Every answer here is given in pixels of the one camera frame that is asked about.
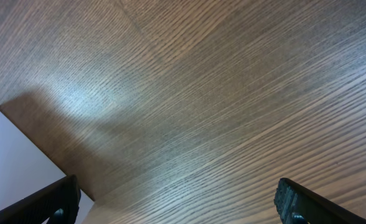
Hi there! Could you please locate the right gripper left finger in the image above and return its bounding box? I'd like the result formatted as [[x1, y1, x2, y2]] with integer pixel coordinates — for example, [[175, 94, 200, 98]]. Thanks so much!
[[0, 175, 81, 224]]

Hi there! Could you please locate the pink white cardboard box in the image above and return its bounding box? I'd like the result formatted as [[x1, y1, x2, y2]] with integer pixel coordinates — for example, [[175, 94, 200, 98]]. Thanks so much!
[[0, 112, 94, 223]]

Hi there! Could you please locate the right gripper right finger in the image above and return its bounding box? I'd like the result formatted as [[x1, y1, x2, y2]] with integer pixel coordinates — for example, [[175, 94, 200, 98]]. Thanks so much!
[[274, 178, 366, 224]]

